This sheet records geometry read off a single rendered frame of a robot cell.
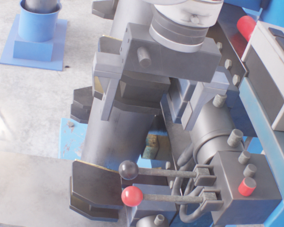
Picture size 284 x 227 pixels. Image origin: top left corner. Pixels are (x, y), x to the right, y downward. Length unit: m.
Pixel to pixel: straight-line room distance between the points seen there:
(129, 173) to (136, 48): 0.25
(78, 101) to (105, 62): 1.00
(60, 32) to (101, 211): 1.98
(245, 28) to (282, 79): 0.30
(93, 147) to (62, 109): 0.96
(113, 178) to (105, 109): 0.71
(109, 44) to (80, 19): 2.33
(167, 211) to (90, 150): 0.37
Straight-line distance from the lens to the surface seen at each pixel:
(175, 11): 0.48
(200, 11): 0.48
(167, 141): 1.37
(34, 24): 2.53
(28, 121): 2.19
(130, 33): 0.52
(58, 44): 2.86
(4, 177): 1.71
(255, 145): 1.47
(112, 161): 1.38
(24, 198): 1.65
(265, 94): 0.84
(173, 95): 0.96
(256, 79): 0.88
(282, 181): 0.74
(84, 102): 1.53
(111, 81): 0.55
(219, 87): 0.59
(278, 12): 1.25
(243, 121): 1.01
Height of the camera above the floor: 1.48
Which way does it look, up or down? 37 degrees down
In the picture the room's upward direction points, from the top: 19 degrees clockwise
